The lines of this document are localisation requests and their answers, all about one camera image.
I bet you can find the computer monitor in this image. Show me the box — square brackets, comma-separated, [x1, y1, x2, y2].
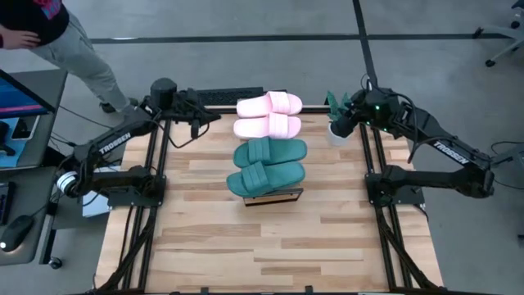
[0, 68, 56, 120]

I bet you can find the grey office desk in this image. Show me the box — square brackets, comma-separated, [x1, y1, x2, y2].
[0, 68, 69, 171]
[0, 166, 58, 266]

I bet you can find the pink rubber slide sandal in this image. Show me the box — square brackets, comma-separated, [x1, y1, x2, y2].
[236, 90, 304, 119]
[233, 112, 303, 140]

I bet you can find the green rubber slide sandal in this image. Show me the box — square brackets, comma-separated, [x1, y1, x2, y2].
[232, 137, 308, 169]
[225, 161, 306, 198]

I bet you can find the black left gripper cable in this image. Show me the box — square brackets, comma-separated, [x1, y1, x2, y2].
[166, 118, 210, 150]

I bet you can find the grey chair base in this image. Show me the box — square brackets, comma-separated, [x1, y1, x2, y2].
[489, 141, 524, 169]

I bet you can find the black desk support bar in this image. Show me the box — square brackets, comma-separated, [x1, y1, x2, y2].
[43, 145, 79, 173]

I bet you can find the person's hand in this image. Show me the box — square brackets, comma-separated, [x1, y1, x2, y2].
[0, 29, 41, 51]

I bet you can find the artificial plant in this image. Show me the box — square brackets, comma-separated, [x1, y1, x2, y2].
[326, 90, 361, 148]

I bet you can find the grey office chair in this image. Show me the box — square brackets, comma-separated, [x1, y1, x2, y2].
[472, 0, 524, 68]

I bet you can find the black desk gadget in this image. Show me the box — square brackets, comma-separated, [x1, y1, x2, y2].
[0, 121, 17, 157]

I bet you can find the black computer mouse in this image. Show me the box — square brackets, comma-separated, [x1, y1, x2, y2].
[0, 215, 35, 254]

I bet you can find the blue desk mat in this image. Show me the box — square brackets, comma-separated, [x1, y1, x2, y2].
[0, 116, 41, 170]

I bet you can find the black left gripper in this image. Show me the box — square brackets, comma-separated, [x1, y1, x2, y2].
[171, 88, 222, 140]

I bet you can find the black smartphone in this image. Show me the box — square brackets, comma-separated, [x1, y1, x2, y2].
[11, 115, 40, 142]

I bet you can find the person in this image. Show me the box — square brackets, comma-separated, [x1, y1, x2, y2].
[0, 0, 140, 115]

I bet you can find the wooden shelf black metal frame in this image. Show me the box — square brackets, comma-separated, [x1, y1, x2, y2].
[237, 96, 305, 207]

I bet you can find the thin black floor cable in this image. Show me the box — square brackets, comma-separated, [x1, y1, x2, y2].
[51, 104, 124, 148]

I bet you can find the black aluminium table frame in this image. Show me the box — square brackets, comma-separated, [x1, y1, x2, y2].
[96, 107, 443, 295]

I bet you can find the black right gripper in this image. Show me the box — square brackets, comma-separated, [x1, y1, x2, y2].
[332, 90, 376, 139]

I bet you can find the black keyboard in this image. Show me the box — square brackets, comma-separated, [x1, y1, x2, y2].
[0, 181, 16, 227]
[196, 86, 265, 107]

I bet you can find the white box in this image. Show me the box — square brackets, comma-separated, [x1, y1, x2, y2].
[81, 163, 124, 218]

